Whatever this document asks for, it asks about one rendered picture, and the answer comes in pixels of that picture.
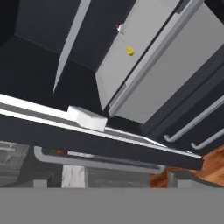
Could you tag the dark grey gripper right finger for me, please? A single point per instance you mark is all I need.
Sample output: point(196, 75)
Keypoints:
point(173, 180)

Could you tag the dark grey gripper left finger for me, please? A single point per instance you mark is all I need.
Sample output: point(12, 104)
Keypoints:
point(54, 179)

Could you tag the wide silver fridge door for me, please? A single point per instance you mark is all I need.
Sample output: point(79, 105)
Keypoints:
point(175, 67)

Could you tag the red and yellow fridge magnet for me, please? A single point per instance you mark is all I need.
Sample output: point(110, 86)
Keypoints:
point(128, 48)

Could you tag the black open door panel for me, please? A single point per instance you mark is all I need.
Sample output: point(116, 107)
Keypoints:
point(87, 140)

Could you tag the white block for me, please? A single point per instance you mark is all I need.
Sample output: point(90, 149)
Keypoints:
point(87, 116)

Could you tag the black drawer cupboard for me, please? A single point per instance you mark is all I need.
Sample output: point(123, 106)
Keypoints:
point(201, 99)

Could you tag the black tall cupboard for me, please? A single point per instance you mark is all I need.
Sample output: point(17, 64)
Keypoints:
point(35, 52)

